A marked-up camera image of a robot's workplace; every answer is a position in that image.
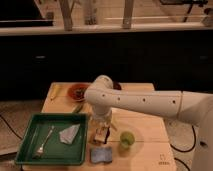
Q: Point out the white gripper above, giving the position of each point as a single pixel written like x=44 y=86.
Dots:
x=102 y=118

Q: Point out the white eraser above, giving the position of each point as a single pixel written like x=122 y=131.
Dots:
x=99 y=136

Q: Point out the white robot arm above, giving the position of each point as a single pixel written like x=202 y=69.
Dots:
x=189 y=107

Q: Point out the small metal cup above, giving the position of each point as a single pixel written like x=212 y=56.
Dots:
x=93 y=135

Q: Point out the green plastic cup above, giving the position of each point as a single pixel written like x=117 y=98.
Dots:
x=127 y=139

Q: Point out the blue sponge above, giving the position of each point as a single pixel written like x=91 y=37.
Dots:
x=101 y=154

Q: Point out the green pepper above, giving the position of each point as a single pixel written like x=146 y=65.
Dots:
x=78 y=109

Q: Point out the grey folded cloth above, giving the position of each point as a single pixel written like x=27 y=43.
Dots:
x=68 y=135

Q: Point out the red bowl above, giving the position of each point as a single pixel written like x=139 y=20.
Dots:
x=76 y=91

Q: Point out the green plastic tray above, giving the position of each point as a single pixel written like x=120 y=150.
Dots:
x=55 y=152

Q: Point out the yellow banana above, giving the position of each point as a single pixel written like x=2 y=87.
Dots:
x=54 y=91

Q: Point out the silver fork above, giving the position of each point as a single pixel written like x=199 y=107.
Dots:
x=40 y=150

